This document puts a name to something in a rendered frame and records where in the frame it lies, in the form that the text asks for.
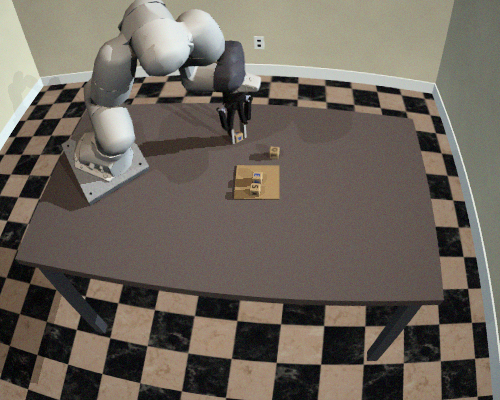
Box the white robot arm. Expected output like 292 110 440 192
74 0 261 182

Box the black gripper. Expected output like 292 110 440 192
216 92 253 144

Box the tan square mat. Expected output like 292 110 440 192
234 165 279 200

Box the wooden letter block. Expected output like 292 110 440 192
250 183 261 197
234 130 243 143
252 172 263 185
269 147 279 159

